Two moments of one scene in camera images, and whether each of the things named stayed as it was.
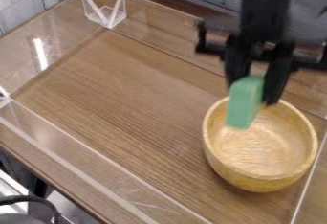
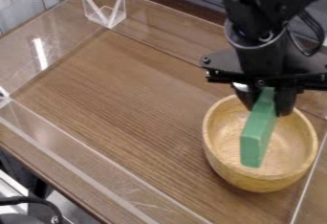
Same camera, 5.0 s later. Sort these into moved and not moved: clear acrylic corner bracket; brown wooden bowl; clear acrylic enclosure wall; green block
Moved: green block
Not moved: clear acrylic corner bracket; clear acrylic enclosure wall; brown wooden bowl
